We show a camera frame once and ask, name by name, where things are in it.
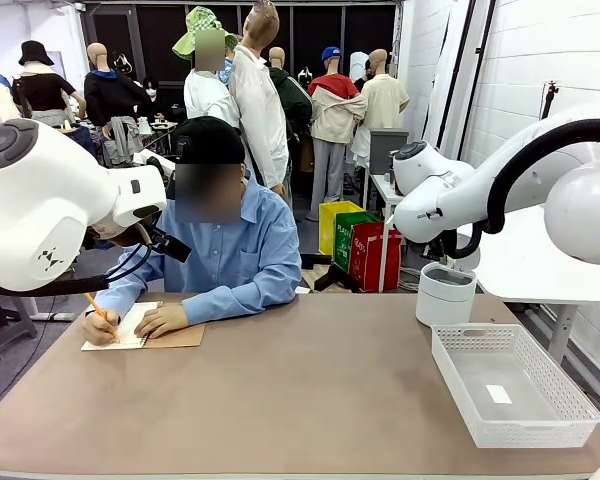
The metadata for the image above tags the person's left hand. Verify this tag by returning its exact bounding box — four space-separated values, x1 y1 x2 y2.
133 303 189 340

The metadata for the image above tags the white desk leg frame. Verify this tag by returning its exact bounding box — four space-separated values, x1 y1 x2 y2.
29 297 77 322

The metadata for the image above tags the black cap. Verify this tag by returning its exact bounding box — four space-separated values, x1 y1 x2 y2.
172 116 246 166

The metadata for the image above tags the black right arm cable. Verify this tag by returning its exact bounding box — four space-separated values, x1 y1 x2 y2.
449 118 600 260

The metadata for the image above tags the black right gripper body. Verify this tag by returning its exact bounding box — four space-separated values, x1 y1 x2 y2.
419 232 457 261

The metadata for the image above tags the person's right forearm blue sleeve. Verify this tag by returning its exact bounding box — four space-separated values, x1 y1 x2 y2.
85 249 169 321

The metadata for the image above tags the tall mannequin white shirt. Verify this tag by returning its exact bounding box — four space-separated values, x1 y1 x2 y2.
228 0 291 197

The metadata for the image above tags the small white side table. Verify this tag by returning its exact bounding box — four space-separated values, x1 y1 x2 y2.
369 172 406 261

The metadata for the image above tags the masked background person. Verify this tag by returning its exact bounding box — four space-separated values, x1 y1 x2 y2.
140 76 175 121

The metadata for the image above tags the red recycling bag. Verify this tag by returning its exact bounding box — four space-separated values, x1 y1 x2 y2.
348 222 404 294

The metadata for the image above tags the mannequin dark green hoodie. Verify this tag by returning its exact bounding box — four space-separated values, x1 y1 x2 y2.
268 46 314 151

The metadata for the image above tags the black tripod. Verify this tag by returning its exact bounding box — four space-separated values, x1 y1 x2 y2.
542 79 561 119

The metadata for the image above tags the mannequin black hoodie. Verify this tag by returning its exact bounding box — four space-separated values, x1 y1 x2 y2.
83 42 154 167

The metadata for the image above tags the spiral notebook brown cover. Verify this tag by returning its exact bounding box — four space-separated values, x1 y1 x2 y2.
80 301 206 352

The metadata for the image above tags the mannequin blue cap red jacket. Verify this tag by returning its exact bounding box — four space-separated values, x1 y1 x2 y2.
307 46 369 222

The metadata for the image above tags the white basket label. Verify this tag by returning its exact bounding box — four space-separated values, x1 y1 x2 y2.
484 383 513 405

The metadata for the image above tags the person torso blue shirt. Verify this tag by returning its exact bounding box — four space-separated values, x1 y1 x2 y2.
124 167 304 301

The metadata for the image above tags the grey cabinet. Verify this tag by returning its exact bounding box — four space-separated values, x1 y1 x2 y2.
368 128 410 175

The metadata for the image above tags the black floor stand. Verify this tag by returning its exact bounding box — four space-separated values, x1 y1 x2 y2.
302 252 364 294

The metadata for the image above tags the yellow pencil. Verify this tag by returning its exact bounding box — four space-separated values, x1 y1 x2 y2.
83 292 119 341

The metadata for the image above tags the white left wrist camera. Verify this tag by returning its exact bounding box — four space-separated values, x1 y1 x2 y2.
128 151 177 179

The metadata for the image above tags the mannequin green checked hat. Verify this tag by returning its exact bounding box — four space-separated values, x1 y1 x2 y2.
172 5 242 134

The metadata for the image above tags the yellow recycling bag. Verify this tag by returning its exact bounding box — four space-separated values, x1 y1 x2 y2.
318 200 365 259

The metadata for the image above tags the person's right hand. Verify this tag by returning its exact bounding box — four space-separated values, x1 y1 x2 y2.
82 308 123 347

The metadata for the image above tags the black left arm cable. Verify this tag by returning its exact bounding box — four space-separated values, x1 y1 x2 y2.
0 239 154 300

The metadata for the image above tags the green recycling bag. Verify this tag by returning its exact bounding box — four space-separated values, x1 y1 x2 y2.
333 211 381 274

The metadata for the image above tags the white round trash can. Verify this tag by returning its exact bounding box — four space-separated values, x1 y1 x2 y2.
414 262 478 327

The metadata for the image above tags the person's left forearm blue sleeve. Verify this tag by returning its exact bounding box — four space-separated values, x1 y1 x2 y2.
182 279 303 325

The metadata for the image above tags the white perforated plastic basket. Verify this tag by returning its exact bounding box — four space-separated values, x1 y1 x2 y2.
431 323 600 450

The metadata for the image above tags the mannequin cream shirt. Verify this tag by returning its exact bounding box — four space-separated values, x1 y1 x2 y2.
362 48 411 131

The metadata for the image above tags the white oval fan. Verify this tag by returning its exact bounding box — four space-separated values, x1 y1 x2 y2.
349 51 371 91

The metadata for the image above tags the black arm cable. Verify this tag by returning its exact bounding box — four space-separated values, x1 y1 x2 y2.
0 239 154 300
449 118 600 260

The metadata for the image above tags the mannequin black bucket hat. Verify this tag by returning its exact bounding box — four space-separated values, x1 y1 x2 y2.
11 40 87 127

